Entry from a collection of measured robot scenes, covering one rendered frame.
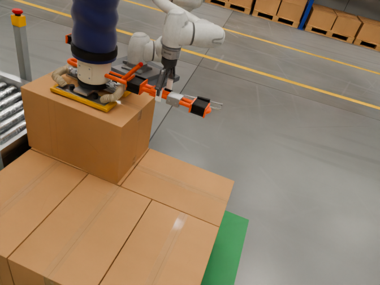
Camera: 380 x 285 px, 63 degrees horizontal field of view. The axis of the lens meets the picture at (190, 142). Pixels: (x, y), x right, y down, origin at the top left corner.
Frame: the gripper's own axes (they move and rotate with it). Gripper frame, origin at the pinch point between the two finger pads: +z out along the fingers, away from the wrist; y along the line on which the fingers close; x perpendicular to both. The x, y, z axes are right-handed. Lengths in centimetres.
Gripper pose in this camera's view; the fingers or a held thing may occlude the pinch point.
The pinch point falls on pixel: (163, 94)
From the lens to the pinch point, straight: 160.3
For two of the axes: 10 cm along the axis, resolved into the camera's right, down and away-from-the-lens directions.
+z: -2.0, 7.8, 6.0
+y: -3.4, 5.1, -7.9
